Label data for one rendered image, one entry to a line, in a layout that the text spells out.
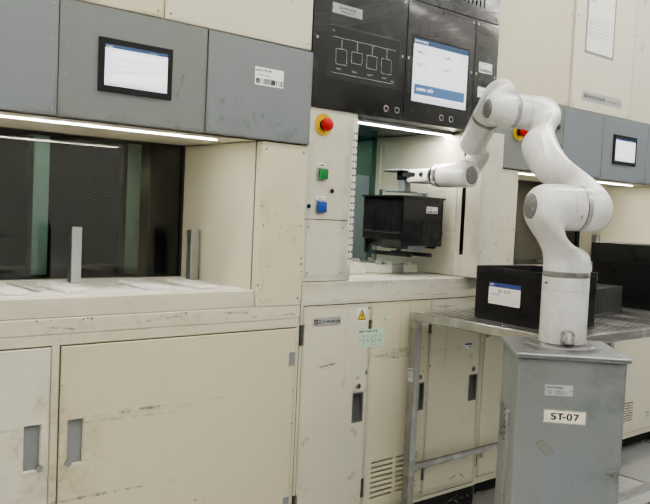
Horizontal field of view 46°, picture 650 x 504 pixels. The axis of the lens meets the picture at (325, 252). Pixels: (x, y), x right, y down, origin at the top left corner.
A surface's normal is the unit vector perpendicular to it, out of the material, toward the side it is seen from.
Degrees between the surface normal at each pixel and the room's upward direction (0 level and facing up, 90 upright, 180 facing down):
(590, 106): 90
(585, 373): 90
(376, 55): 90
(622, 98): 90
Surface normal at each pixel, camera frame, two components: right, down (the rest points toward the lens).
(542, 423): -0.09, 0.05
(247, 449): 0.64, 0.07
